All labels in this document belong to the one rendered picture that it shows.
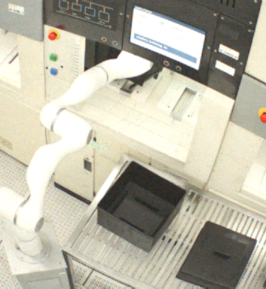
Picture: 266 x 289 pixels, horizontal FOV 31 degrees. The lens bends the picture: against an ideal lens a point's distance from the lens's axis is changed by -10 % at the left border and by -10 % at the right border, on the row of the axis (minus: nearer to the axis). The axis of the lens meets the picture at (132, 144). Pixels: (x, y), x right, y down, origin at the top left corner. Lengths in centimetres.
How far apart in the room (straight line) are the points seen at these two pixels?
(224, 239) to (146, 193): 46
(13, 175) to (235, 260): 172
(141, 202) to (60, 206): 96
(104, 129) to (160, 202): 43
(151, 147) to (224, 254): 65
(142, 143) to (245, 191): 54
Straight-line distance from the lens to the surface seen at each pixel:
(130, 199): 235
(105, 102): 252
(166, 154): 237
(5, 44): 291
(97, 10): 193
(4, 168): 337
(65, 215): 316
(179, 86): 258
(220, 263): 216
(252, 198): 238
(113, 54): 241
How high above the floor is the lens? 283
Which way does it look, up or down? 55 degrees down
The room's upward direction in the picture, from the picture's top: 7 degrees clockwise
